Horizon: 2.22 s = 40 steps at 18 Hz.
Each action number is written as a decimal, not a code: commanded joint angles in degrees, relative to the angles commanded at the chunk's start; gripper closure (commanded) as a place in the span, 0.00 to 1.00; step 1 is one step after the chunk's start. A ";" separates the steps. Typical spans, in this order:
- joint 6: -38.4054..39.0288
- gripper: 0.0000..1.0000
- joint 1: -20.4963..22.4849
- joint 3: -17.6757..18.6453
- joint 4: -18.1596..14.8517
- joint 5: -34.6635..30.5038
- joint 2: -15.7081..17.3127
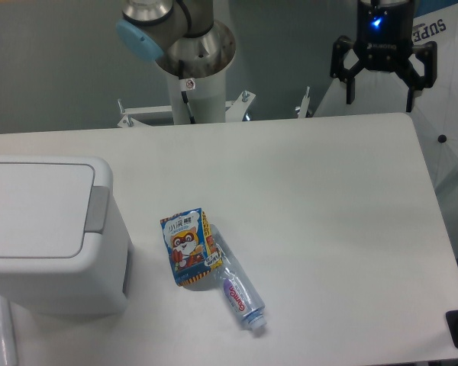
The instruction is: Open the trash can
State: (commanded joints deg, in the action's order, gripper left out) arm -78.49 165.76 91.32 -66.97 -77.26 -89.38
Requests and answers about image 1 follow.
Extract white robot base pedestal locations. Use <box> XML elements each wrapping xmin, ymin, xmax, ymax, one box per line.
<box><xmin>165</xmin><ymin>70</ymin><xmax>226</xmax><ymax>125</ymax></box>

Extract white trash can body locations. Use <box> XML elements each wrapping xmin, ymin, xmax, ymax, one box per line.
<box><xmin>0</xmin><ymin>156</ymin><xmax>134</xmax><ymax>315</ymax></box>

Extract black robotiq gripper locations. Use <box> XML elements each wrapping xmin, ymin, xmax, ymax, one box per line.
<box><xmin>330</xmin><ymin>0</ymin><xmax>439</xmax><ymax>114</ymax></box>

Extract white metal mounting frame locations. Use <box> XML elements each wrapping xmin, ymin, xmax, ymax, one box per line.
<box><xmin>116</xmin><ymin>85</ymin><xmax>312</xmax><ymax>129</ymax></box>

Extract white superior umbrella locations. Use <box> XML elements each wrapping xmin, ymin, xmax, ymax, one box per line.
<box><xmin>315</xmin><ymin>2</ymin><xmax>458</xmax><ymax>185</ymax></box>

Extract white trash can lid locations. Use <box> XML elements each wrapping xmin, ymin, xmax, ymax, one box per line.
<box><xmin>0</xmin><ymin>163</ymin><xmax>95</xmax><ymax>258</ymax></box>

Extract grey trash can push button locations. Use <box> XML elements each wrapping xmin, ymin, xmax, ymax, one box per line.
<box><xmin>84</xmin><ymin>186</ymin><xmax>110</xmax><ymax>234</ymax></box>

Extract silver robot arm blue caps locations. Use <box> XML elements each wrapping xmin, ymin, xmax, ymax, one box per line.
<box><xmin>116</xmin><ymin>1</ymin><xmax>437</xmax><ymax>111</ymax></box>

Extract colourful cartoon snack bag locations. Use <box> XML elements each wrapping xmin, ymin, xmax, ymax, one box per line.
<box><xmin>160</xmin><ymin>208</ymin><xmax>222</xmax><ymax>287</ymax></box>

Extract clear plastic water bottle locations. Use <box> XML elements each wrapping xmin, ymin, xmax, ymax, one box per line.
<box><xmin>211</xmin><ymin>224</ymin><xmax>266</xmax><ymax>332</ymax></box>

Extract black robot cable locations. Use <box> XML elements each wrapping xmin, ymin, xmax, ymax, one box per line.
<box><xmin>177</xmin><ymin>59</ymin><xmax>197</xmax><ymax>125</ymax></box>

